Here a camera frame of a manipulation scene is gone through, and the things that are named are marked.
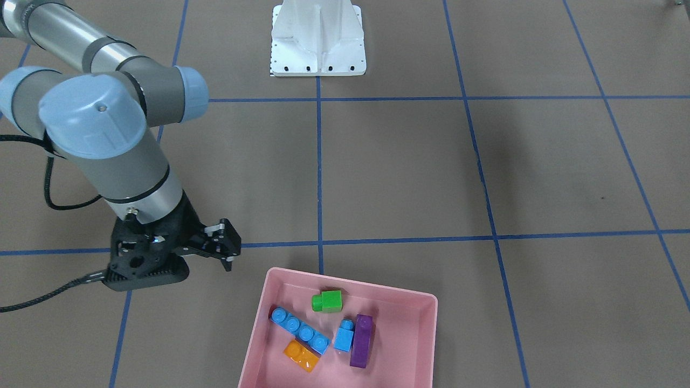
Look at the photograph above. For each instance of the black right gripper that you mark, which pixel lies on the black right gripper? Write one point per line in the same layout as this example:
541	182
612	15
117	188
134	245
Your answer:
188	222

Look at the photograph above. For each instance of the green toy block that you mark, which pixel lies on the green toy block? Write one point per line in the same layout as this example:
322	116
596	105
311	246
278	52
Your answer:
327	301

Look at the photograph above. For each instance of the orange toy block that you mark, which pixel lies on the orange toy block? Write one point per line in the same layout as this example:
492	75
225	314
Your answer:
301	355

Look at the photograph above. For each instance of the long blue toy block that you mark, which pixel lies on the long blue toy block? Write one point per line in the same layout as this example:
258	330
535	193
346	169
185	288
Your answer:
308	335

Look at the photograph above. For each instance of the small blue toy block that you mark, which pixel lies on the small blue toy block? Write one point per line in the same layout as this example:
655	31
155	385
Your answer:
344	337

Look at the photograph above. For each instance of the purple toy block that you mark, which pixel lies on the purple toy block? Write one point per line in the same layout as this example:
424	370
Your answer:
362	340

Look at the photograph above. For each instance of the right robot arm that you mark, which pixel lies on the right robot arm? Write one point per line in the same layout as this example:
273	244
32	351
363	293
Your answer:
100	120

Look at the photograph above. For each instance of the pink plastic box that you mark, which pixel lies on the pink plastic box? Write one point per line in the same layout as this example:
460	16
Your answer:
320	331

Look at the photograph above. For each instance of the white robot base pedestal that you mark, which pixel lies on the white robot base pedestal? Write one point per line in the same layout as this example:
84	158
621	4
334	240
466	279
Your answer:
317	39

